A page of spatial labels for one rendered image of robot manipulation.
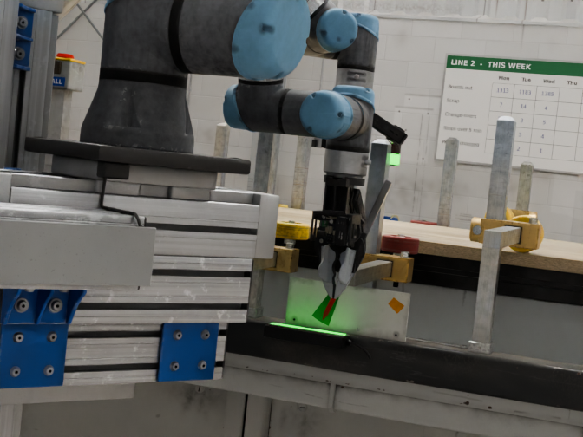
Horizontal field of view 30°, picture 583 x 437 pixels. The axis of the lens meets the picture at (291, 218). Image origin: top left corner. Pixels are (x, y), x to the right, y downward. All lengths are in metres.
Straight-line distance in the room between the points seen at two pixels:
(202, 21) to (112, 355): 0.45
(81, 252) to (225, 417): 1.45
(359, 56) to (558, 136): 7.29
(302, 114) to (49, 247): 0.64
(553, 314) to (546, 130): 7.02
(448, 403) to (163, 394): 0.78
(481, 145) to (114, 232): 8.34
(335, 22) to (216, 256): 0.65
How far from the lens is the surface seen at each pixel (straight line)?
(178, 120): 1.42
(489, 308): 2.22
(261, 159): 2.32
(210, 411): 2.69
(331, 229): 1.84
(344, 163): 1.83
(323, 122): 1.72
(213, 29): 1.37
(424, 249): 2.39
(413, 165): 9.67
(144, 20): 1.42
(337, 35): 1.98
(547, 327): 2.43
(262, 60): 1.36
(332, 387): 2.33
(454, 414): 2.28
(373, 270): 2.09
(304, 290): 2.29
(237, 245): 1.49
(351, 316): 2.27
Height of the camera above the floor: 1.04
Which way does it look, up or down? 3 degrees down
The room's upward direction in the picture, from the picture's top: 6 degrees clockwise
